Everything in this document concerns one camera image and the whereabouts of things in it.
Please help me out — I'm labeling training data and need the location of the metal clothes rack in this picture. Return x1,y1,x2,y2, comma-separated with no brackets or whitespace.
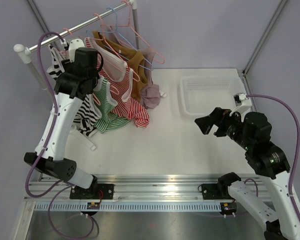
13,0,167,151

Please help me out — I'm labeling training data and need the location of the black white striped tank top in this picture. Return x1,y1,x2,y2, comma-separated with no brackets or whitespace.
46,44,102,138

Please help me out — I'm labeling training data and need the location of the blue wire hanger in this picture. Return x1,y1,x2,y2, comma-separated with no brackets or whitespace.
85,6,155,72

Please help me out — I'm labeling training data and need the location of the red white striped tank top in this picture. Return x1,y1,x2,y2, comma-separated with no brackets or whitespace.
84,37,151,129

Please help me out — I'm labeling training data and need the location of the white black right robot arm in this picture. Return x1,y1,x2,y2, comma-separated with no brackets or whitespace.
195,107,300,240

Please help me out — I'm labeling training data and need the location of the mauve tank top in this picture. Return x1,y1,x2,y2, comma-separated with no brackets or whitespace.
140,47,161,109

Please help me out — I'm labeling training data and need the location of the white plastic basket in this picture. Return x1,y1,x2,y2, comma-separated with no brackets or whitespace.
179,75,246,119

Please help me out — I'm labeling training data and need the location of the green white striped tank top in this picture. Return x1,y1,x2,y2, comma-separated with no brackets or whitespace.
92,77,131,134

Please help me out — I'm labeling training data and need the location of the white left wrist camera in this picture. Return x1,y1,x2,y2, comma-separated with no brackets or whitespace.
61,38,85,62

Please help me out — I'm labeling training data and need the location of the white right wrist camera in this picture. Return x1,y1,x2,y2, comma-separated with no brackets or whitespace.
230,93,252,116

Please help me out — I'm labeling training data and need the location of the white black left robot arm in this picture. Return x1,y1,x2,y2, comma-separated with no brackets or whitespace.
24,47,103,199

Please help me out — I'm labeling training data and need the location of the brown tank top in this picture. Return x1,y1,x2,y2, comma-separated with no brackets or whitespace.
92,31,148,103

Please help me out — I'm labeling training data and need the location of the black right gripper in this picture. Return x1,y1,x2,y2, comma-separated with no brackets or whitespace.
194,106,253,150

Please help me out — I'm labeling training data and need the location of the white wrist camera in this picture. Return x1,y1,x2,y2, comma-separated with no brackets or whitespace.
61,38,85,62
230,93,252,116

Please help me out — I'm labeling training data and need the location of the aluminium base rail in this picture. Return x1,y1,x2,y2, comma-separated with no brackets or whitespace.
23,174,295,202

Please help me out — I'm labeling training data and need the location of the white slotted cable duct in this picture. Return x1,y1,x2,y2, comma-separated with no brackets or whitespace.
33,201,222,213

